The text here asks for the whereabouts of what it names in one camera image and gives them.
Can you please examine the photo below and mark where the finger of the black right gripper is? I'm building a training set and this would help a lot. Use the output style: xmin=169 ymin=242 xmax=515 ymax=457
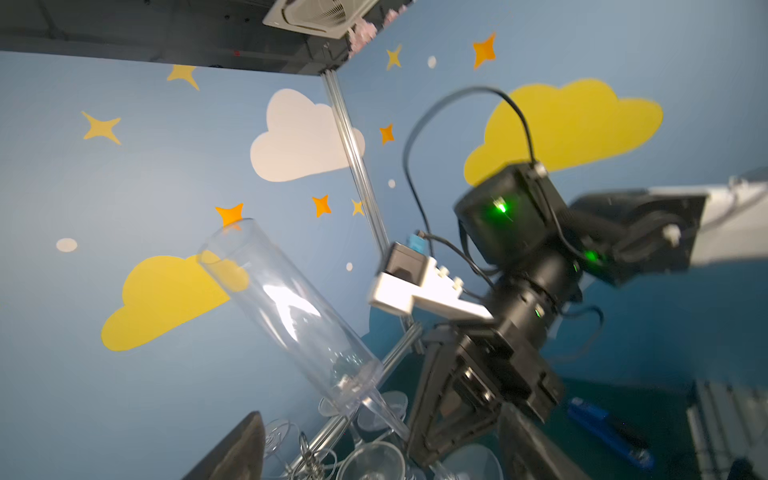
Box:
xmin=438 ymin=383 xmax=503 ymax=460
xmin=406 ymin=343 xmax=456 ymax=468

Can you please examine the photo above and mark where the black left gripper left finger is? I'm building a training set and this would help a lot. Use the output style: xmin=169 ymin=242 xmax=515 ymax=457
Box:
xmin=183 ymin=411 xmax=266 ymax=480

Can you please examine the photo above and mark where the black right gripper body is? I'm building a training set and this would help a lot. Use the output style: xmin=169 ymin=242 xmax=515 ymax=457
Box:
xmin=424 ymin=321 xmax=565 ymax=422

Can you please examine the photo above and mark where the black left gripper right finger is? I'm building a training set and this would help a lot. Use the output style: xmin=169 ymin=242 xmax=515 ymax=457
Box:
xmin=498 ymin=403 xmax=591 ymax=480

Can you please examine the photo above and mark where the clear flute glass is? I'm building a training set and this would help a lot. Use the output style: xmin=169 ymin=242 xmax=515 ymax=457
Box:
xmin=434 ymin=444 xmax=504 ymax=480
xmin=357 ymin=391 xmax=409 ymax=432
xmin=337 ymin=441 xmax=406 ymax=480
xmin=198 ymin=219 xmax=410 ymax=441

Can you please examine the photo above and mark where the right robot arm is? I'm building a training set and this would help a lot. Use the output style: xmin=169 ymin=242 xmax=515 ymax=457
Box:
xmin=407 ymin=163 xmax=767 ymax=478

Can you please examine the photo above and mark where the chrome wine glass rack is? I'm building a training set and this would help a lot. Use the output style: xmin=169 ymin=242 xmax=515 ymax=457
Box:
xmin=262 ymin=323 xmax=423 ymax=479

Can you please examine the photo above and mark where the ceiling air conditioner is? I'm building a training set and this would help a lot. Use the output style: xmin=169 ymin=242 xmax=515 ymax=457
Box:
xmin=263 ymin=0 xmax=378 ymax=39

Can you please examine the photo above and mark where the blue handled tool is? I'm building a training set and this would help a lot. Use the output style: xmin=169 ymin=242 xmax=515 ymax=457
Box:
xmin=567 ymin=397 xmax=656 ymax=471

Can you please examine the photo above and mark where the aluminium rail base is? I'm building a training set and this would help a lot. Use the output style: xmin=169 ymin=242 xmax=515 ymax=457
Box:
xmin=687 ymin=381 xmax=767 ymax=479

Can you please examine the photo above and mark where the right aluminium frame post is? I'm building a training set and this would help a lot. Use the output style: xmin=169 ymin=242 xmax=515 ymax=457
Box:
xmin=321 ymin=70 xmax=390 ymax=258

